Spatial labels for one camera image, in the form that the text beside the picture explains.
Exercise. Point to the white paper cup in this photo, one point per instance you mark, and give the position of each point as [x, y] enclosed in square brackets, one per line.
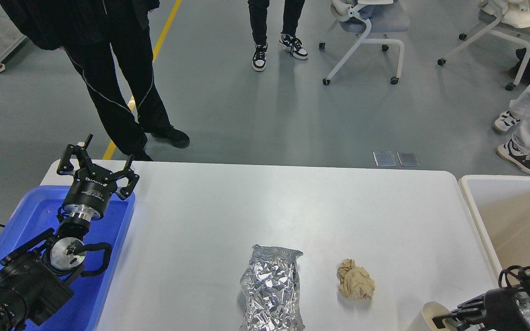
[423, 320]

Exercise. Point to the crumpled aluminium foil bag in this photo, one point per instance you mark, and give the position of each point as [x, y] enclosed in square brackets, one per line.
[271, 286]

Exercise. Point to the beige plastic bin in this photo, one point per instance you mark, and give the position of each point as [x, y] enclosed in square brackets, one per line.
[500, 207]

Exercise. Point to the crumpled brown paper ball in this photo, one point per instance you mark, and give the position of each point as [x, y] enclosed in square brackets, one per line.
[355, 282]

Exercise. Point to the grey office chair right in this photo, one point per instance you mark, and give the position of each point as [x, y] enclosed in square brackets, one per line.
[505, 19]

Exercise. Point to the person in black tracksuit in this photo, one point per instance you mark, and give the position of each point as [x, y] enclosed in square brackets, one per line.
[108, 43]

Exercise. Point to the left metal floor plate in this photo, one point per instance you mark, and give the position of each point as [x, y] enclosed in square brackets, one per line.
[384, 159]

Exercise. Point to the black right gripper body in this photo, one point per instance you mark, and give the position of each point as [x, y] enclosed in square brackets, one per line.
[507, 310]

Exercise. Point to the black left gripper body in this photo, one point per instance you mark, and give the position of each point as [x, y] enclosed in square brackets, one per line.
[91, 188]

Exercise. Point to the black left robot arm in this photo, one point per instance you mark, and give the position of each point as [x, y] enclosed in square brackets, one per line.
[35, 278]

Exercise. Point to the metal floor plate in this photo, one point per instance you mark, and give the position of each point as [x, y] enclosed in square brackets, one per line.
[384, 159]
[408, 159]

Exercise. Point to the blue plastic bin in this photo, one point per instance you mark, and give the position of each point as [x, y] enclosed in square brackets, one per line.
[36, 213]

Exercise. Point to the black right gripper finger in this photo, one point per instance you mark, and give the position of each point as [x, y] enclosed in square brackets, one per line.
[471, 313]

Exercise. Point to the right metal floor plate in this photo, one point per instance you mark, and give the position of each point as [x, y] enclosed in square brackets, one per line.
[408, 159]

